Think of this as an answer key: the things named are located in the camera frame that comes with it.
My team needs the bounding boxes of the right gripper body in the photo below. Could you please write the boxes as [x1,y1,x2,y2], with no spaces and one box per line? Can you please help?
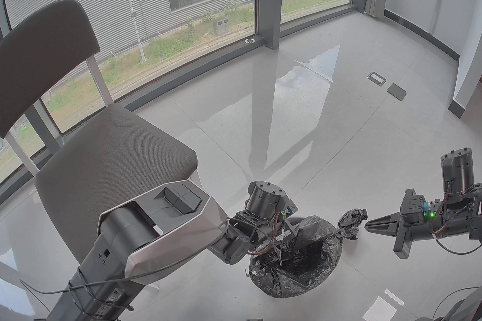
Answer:
[394,189,434,259]

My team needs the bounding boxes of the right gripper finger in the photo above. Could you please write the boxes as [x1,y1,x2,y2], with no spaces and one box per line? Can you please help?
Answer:
[366,225,400,236]
[365,213,400,227]

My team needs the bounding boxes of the black plastic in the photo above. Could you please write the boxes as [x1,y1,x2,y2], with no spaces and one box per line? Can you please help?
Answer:
[338,208,368,240]

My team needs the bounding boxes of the black plastic bag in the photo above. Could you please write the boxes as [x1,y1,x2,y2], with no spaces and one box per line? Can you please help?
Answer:
[249,215,343,298]

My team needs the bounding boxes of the grey chair with white legs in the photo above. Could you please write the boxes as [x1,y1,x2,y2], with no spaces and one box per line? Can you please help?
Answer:
[0,0,202,291]

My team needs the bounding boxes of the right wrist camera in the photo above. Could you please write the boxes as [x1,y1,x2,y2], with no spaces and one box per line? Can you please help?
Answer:
[401,195,428,226]

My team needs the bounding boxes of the black cable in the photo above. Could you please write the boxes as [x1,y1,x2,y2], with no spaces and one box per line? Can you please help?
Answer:
[432,286,482,317]
[432,231,479,256]

